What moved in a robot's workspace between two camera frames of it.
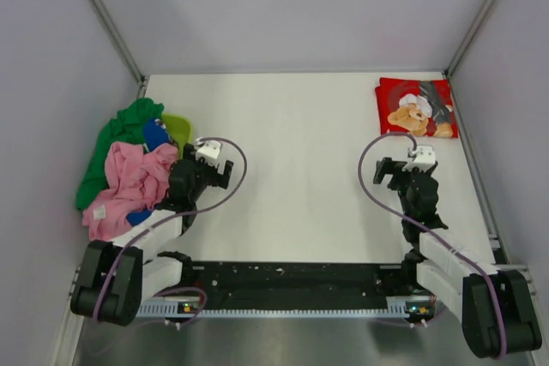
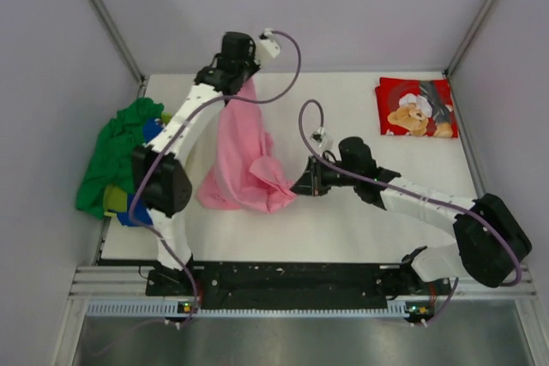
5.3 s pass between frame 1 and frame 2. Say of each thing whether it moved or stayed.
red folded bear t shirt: stayed
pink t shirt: moved
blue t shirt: stayed
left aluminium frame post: stayed
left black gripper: moved
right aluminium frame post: stayed
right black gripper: moved
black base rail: stayed
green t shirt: stayed
